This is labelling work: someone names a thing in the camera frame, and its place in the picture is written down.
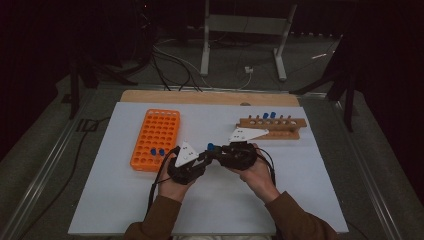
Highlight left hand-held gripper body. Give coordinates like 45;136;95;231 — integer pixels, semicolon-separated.
167;141;208;186

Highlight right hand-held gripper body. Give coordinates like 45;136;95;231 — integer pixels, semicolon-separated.
215;127;270;171

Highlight orange plastic tube rack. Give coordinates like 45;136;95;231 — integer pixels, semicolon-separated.
129;108;181;174

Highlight wooden test tube rack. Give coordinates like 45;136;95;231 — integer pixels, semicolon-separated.
235;114;308;141

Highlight person's left hand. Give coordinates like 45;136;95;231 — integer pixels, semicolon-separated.
157;156;198;204

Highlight person's right hand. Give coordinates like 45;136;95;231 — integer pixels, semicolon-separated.
226;143;282;205

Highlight white table sheet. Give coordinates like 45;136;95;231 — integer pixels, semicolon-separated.
67;101;350;236

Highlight black stand legs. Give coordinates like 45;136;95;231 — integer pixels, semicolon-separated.
289;33;358;133
67;54;139;120

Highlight grey metal stand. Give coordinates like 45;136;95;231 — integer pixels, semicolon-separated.
199;0;299;82

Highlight right hand-held gripper cable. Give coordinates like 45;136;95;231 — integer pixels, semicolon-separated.
254;146;277;187

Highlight hand-held gripper cable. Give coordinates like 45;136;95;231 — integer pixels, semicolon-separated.
145;146;182;216
254;146;277;187

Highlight left hand-held gripper cable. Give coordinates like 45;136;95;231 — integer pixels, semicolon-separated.
145;146;182;216

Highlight black floor cables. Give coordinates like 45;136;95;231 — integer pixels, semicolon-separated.
150;46;204;93

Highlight white floor cable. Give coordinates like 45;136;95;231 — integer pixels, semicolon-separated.
153;44;253;91

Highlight thin black floor cable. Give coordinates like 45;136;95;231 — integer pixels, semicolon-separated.
16;116;112;240

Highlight metal floor rail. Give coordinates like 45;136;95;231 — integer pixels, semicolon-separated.
0;89;98;240
331;99;403;240

